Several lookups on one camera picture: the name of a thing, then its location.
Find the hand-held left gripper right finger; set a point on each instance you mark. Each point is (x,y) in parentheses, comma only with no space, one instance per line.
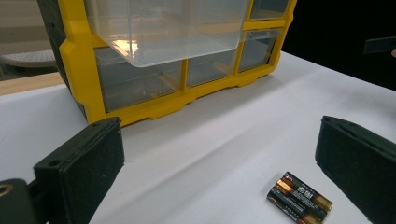
(361,165)

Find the black gold battery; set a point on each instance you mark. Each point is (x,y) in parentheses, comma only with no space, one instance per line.
(306,193)
(286,207)

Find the group of clear organizer drawers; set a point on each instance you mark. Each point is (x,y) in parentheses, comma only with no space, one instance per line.
(137,81)

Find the light wooden table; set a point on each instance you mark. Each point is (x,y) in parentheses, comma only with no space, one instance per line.
(28,84)

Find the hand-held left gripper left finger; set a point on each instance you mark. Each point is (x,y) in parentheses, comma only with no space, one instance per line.
(81,168)

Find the yellow black organizer cabinet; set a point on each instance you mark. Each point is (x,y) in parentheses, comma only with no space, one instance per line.
(81,77)

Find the clear plastic drawer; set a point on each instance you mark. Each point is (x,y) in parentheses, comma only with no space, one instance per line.
(171,31)

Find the white perforated stool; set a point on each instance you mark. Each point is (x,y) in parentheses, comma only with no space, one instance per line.
(28,57)

